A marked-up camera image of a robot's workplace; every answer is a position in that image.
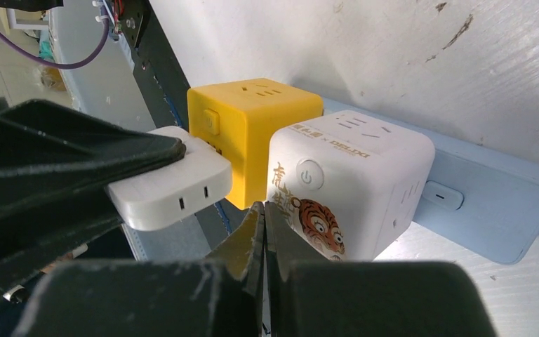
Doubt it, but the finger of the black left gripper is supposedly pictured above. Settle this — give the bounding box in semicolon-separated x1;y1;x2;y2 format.
0;98;186;220
0;204;123;300

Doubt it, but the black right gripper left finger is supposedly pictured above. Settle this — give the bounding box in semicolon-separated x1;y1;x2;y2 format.
13;201;265;336

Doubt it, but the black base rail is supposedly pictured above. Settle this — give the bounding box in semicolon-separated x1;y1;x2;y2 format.
113;1;246;256

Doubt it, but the yellow white cube socket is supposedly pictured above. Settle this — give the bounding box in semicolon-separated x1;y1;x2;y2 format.
187;78;324;210

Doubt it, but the white cube socket adapter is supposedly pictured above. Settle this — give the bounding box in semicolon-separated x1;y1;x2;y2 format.
267;110;435;261

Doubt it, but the light blue power strip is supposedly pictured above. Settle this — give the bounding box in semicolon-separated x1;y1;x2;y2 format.
324;98;539;265

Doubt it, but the white plug adapter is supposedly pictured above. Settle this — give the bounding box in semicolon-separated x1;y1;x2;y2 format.
107;126;232;232

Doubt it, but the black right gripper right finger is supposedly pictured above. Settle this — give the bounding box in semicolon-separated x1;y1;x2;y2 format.
265;202;495;336

